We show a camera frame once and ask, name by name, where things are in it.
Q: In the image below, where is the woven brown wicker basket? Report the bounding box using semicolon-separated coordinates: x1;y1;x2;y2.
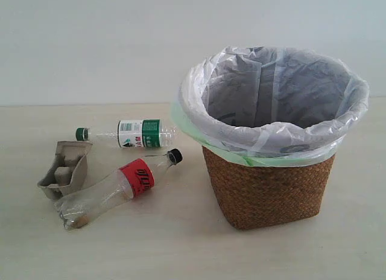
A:
203;148;335;230

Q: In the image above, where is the red label clear soda bottle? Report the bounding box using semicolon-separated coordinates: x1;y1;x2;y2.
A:
54;148;183;230

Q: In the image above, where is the green label clear water bottle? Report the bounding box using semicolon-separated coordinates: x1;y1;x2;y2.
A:
75;119;177;148

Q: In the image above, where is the translucent white bin liner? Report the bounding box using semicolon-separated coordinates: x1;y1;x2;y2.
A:
177;46;369;158

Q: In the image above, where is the grey cardboard pulp tray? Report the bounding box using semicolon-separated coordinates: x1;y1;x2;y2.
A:
37;141;92;201

